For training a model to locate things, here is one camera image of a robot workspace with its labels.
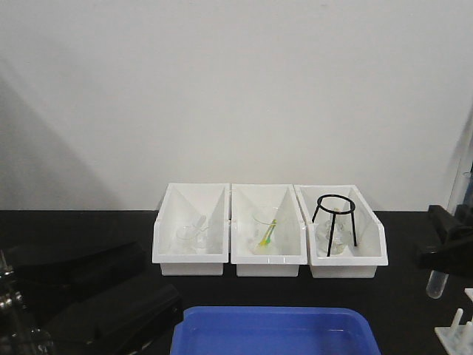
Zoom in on glass beaker in middle bin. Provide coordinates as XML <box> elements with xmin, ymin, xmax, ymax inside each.
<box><xmin>248</xmin><ymin>206</ymin><xmax>279</xmax><ymax>255</ymax></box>

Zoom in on blue plastic tray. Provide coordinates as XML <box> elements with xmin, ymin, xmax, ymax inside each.
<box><xmin>170</xmin><ymin>306</ymin><xmax>380</xmax><ymax>354</ymax></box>

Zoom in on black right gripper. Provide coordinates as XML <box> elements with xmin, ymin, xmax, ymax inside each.
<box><xmin>415</xmin><ymin>205</ymin><xmax>472</xmax><ymax>278</ymax></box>

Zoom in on right white storage bin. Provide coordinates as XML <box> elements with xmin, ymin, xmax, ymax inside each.
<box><xmin>294</xmin><ymin>185</ymin><xmax>389</xmax><ymax>279</ymax></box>

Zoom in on glass beaker on counter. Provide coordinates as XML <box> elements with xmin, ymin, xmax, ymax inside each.
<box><xmin>12</xmin><ymin>328</ymin><xmax>57</xmax><ymax>355</ymax></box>

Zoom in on glassware in left bin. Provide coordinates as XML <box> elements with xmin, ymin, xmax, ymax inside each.
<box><xmin>170</xmin><ymin>215</ymin><xmax>221</xmax><ymax>254</ymax></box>

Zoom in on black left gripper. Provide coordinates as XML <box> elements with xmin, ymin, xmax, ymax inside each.
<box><xmin>1</xmin><ymin>243</ymin><xmax>183</xmax><ymax>354</ymax></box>

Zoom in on glass alcohol burner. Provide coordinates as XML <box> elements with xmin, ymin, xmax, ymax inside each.
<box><xmin>315</xmin><ymin>209</ymin><xmax>352</xmax><ymax>257</ymax></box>

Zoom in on white test tube rack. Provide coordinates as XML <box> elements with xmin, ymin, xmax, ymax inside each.
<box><xmin>434</xmin><ymin>308</ymin><xmax>472</xmax><ymax>355</ymax></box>

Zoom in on left white storage bin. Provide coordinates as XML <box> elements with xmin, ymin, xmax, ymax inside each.
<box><xmin>152</xmin><ymin>183</ymin><xmax>231</xmax><ymax>277</ymax></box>

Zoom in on white storage bin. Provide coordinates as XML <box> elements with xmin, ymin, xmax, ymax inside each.
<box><xmin>230</xmin><ymin>183</ymin><xmax>307</xmax><ymax>277</ymax></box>
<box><xmin>152</xmin><ymin>183</ymin><xmax>231</xmax><ymax>277</ymax></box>
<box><xmin>294</xmin><ymin>185</ymin><xmax>389</xmax><ymax>279</ymax></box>

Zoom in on middle white storage bin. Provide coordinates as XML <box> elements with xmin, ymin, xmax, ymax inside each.
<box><xmin>230</xmin><ymin>183</ymin><xmax>307</xmax><ymax>277</ymax></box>

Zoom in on black metal tripod stand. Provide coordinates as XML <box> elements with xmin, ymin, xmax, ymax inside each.
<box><xmin>311</xmin><ymin>194</ymin><xmax>358</xmax><ymax>257</ymax></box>

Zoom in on green plastic spatula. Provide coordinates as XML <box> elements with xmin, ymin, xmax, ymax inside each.
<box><xmin>262</xmin><ymin>224</ymin><xmax>276</xmax><ymax>245</ymax></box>

